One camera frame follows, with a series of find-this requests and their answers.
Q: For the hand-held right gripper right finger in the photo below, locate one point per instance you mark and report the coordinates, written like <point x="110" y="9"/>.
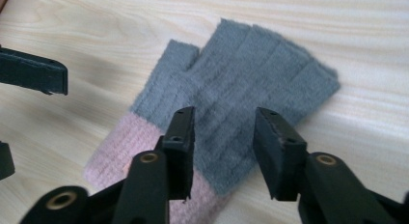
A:
<point x="279" y="153"/>

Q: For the grey fingerless glove pink cuff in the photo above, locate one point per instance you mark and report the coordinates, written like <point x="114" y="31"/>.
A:
<point x="241" y="89"/>

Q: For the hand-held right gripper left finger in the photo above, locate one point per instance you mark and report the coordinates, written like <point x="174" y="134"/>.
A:
<point x="180" y="153"/>

